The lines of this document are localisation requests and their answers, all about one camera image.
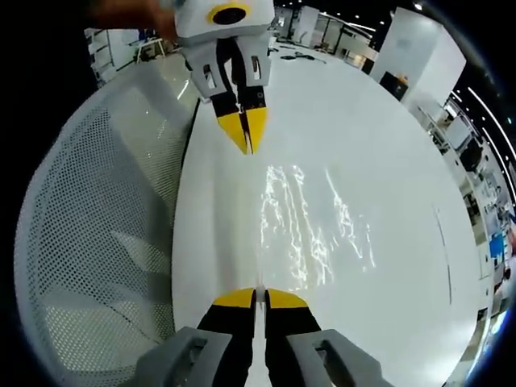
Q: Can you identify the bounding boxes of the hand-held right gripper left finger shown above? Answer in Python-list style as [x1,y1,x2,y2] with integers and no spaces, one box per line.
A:
[135,287,256,387]

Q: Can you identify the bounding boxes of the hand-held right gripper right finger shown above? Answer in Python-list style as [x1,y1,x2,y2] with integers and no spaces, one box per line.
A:
[263,287,393,387]

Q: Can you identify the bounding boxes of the clear food packaging bag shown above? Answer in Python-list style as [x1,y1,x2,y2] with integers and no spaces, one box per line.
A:
[243,152,380,300]

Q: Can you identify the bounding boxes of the small white table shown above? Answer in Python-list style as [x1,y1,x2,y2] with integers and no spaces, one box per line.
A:
[134,37,167,65]

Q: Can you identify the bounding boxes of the black box with orange top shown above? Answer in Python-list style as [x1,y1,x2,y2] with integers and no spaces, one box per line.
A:
[380,70,411,101]

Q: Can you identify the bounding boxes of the white square pillar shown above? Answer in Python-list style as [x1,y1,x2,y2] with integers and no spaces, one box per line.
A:
[368,6,468,110]

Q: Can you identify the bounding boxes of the white mesh chair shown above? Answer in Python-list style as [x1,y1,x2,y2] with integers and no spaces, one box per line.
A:
[13,63,203,387]

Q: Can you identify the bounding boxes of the blue storage box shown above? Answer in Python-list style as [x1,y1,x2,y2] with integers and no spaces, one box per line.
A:
[489,231,508,264]

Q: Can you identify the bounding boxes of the black cables on table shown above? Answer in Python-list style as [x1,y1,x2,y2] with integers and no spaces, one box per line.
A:
[277,41,328,65]

